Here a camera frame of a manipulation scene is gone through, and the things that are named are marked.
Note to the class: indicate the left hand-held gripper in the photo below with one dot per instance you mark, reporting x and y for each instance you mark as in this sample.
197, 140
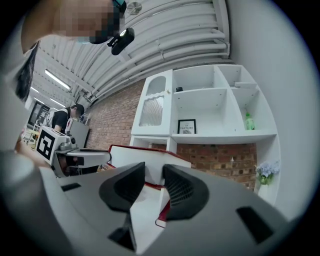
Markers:
47, 145

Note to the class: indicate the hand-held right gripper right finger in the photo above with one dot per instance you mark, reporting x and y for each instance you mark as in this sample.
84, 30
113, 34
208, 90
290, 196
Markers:
225, 212

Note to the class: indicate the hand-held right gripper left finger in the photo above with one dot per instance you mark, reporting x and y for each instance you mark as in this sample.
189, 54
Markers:
82, 200

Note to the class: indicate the thick red book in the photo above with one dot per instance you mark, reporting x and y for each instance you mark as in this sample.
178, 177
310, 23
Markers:
150, 157

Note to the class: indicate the thin red book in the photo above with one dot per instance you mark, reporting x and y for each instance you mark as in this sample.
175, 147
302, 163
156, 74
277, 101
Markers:
165, 205

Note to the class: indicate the person's left forearm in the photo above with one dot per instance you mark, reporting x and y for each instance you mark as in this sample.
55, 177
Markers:
27, 156

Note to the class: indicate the grey metal cabinet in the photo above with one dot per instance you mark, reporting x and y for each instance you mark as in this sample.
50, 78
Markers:
80, 133

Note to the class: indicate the white vase blue flowers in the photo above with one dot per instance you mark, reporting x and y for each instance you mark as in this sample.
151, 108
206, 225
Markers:
266, 170

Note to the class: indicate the ceiling light tube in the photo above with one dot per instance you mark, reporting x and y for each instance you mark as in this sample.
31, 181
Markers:
57, 102
38, 100
57, 79

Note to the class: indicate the person's white shirt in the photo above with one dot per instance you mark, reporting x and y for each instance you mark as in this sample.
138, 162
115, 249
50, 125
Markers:
15, 195

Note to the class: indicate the black framed glass cabinet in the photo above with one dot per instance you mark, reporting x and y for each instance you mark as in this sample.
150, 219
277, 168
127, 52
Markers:
37, 112

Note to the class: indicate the white cabinet door ribbed glass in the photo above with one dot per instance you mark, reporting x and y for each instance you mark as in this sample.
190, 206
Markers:
152, 117

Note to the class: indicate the green bottle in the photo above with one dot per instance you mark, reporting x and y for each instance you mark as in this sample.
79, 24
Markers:
250, 122

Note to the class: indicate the black framed picture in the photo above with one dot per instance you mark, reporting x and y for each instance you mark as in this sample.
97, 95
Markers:
187, 126

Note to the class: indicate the small black jar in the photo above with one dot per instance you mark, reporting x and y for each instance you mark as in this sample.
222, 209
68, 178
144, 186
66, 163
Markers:
179, 89

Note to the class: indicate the white shelf unit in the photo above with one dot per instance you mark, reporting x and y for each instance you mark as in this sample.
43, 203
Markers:
207, 105

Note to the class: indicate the person's head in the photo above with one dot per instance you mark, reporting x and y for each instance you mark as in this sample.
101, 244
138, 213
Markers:
75, 20

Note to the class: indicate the white ceiling pipes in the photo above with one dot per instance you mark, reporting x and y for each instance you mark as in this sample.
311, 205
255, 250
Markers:
175, 37

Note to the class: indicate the round ceiling fixture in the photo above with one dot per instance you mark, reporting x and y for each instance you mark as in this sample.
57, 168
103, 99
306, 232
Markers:
134, 8

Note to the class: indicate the black head camera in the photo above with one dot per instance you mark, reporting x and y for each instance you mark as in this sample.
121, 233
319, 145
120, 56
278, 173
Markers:
122, 42

